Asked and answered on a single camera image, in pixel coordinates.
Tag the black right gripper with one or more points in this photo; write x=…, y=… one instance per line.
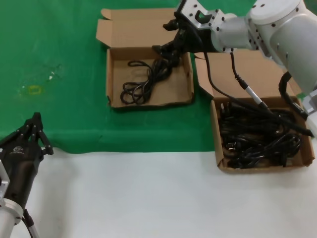
x=195, y=41

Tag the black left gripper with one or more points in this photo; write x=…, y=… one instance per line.
x=22, y=158

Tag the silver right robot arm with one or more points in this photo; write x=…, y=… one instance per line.
x=272, y=29

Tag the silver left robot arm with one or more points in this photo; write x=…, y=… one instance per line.
x=7, y=215

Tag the cardboard box with round hole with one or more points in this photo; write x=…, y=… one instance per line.
x=173, y=84

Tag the green tablecloth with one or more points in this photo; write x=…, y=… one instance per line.
x=74, y=111

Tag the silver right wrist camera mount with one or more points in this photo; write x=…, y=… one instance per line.
x=190, y=11

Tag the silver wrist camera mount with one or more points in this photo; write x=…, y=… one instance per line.
x=3, y=178
x=190, y=11

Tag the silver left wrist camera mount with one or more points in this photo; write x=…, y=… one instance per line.
x=3, y=178

